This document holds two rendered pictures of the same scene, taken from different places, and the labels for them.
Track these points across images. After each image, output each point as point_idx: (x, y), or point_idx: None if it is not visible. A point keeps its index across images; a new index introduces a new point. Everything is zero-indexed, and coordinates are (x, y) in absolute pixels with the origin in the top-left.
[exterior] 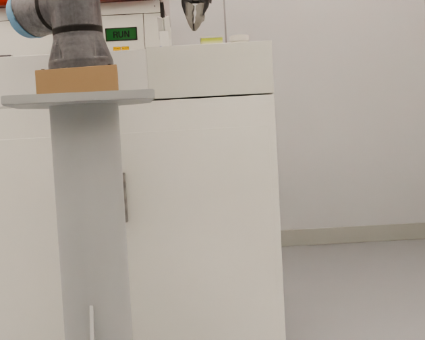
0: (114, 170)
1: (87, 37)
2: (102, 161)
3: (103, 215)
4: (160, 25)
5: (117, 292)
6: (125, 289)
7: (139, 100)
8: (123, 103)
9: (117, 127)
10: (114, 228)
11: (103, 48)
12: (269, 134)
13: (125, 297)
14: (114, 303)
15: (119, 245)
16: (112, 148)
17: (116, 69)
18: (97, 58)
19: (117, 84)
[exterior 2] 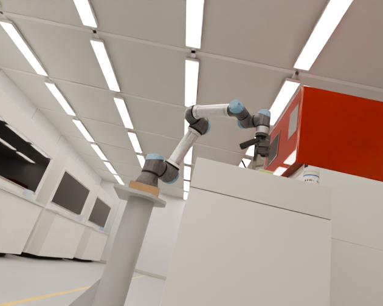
0: (124, 221)
1: (140, 174)
2: (122, 217)
3: (115, 238)
4: None
5: (104, 274)
6: (109, 275)
7: (128, 192)
8: (143, 197)
9: (134, 205)
10: (115, 245)
11: (141, 176)
12: (183, 212)
13: (107, 278)
14: (102, 278)
15: (113, 254)
16: (127, 213)
17: (130, 181)
18: (136, 180)
19: (128, 187)
